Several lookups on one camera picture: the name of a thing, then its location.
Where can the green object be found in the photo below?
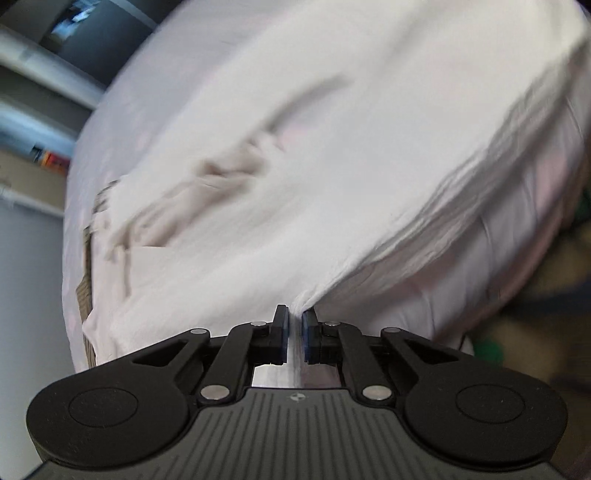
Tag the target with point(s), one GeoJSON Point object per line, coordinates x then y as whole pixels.
{"type": "Point", "coordinates": [488, 353]}

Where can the white shelf unit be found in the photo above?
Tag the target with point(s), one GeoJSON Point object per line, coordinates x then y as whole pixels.
{"type": "Point", "coordinates": [32, 69]}

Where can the row of colourful books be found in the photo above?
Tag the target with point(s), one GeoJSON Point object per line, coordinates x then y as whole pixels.
{"type": "Point", "coordinates": [51, 160]}

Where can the brown striped cloth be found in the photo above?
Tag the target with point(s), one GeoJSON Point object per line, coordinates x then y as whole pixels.
{"type": "Point", "coordinates": [84, 281]}

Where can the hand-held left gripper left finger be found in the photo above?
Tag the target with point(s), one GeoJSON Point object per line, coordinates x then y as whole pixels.
{"type": "Point", "coordinates": [285, 337]}

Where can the white garment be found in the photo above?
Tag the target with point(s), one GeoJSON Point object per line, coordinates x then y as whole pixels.
{"type": "Point", "coordinates": [323, 184]}

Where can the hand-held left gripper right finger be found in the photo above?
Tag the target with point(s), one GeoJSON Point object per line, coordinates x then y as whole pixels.
{"type": "Point", "coordinates": [306, 338]}

